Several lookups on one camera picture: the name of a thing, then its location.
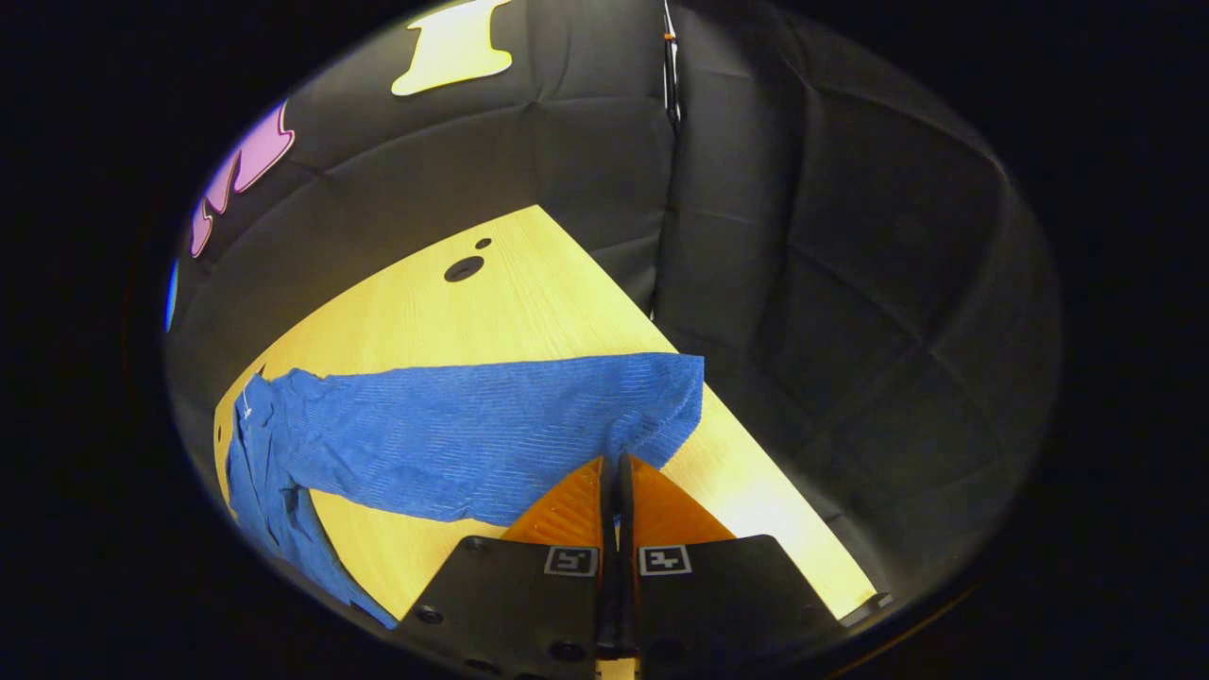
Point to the black backdrop cloth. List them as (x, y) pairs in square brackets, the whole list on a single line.
[(831, 236)]

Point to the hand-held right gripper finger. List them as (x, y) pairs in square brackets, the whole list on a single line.
[(629, 586), (608, 586)]

